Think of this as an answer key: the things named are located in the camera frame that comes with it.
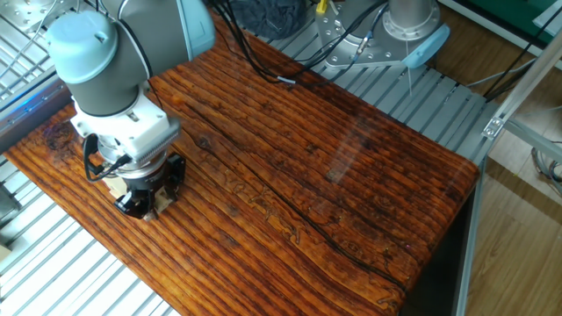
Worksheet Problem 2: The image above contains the grey cable coil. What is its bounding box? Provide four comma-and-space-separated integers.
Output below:
530, 147, 562, 197

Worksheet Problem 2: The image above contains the grey aluminium rail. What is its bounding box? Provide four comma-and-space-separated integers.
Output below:
0, 65, 74, 153

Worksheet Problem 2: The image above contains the green panel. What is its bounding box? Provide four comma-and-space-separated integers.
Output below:
465, 0, 562, 45

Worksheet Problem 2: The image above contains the wood grain table cover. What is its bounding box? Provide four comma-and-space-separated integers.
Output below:
4, 17, 480, 316

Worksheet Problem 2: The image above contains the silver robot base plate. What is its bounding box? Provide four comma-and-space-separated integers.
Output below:
314, 0, 452, 70

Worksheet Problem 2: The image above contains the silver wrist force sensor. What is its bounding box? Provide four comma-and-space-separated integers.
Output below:
97, 138, 169, 180

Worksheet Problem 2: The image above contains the aluminium table leg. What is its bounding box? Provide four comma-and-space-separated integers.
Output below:
454, 160, 487, 316

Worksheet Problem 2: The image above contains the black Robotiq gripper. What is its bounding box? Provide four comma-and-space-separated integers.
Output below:
113, 152, 187, 220

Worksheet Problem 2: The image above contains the aluminium frame post with bracket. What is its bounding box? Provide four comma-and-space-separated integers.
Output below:
481, 30, 562, 141

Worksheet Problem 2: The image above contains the dark grey cloth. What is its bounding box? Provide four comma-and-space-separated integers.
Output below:
227, 0, 308, 40

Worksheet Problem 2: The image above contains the black cable with metal connector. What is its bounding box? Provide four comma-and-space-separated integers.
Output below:
349, 0, 392, 62

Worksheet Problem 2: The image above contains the white printed wrist mount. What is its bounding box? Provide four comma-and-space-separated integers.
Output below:
69, 81, 183, 166

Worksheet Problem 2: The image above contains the wooden Jenga tower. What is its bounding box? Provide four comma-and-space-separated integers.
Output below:
104, 173, 176, 222

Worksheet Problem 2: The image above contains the aluminium cross beam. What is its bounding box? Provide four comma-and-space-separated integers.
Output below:
504, 120, 562, 163

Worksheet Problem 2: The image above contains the perforated silver plate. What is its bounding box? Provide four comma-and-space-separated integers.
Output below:
0, 0, 67, 34

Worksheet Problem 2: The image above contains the black looped mount cable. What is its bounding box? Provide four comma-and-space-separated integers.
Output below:
82, 133, 133, 184

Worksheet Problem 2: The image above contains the black cable bundle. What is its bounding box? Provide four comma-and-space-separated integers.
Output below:
209, 0, 390, 85

